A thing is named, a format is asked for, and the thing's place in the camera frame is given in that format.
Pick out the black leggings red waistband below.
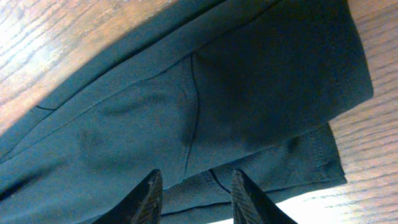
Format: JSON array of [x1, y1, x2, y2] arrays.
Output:
[[1, 0, 373, 223]]

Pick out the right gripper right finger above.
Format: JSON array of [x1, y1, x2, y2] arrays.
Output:
[[231, 169, 297, 224]]

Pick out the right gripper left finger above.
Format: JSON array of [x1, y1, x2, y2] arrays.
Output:
[[93, 169, 163, 224]]

